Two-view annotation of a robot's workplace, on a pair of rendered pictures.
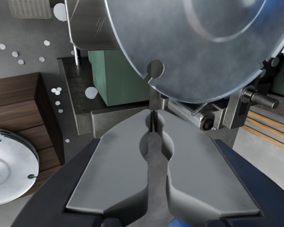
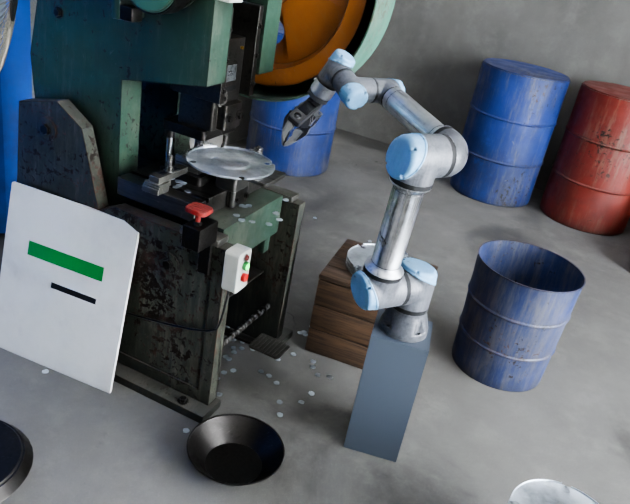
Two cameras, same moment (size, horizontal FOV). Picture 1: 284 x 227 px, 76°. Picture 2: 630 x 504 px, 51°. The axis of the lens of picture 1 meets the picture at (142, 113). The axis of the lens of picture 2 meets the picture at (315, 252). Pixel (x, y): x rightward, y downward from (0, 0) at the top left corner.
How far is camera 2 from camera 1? 2.12 m
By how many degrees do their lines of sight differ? 30
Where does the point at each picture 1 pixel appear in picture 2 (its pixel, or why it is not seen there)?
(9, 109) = (338, 278)
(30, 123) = (334, 268)
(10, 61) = (321, 365)
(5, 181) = not seen: hidden behind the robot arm
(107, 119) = (287, 193)
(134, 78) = (262, 194)
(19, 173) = (367, 252)
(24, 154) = (353, 255)
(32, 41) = (288, 365)
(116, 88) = (273, 196)
